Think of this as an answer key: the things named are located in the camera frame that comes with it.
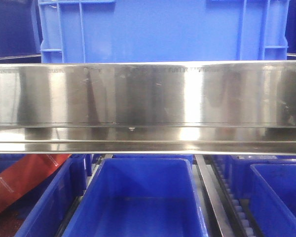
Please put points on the stainless steel shelf beam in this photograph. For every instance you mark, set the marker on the stainless steel shelf beam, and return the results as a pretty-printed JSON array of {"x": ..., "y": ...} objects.
[{"x": 208, "y": 107}]

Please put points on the blue bin lower centre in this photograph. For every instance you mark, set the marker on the blue bin lower centre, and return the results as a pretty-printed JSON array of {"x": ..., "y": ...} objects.
[{"x": 140, "y": 197}]

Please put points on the blue bin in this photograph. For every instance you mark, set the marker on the blue bin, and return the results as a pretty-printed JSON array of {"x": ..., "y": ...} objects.
[
  {"x": 40, "y": 212},
  {"x": 140, "y": 197},
  {"x": 273, "y": 199}
]

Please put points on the blue crate on upper shelf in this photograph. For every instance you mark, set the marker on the blue crate on upper shelf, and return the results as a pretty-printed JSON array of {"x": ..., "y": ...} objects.
[{"x": 114, "y": 31}]

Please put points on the blue bin lower left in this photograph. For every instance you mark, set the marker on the blue bin lower left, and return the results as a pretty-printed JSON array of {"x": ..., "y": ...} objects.
[{"x": 40, "y": 212}]

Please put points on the blue bin lower right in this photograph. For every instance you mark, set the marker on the blue bin lower right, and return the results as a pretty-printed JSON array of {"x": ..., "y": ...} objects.
[{"x": 273, "y": 199}]

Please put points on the red flat package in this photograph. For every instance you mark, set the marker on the red flat package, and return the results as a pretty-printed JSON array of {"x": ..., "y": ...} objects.
[{"x": 25, "y": 174}]

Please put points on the roller track strip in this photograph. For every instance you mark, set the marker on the roller track strip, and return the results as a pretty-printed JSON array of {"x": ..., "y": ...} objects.
[{"x": 221, "y": 165}]

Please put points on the steel shelf rail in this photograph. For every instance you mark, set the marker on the steel shelf rail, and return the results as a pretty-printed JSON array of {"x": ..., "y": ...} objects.
[{"x": 219, "y": 216}]

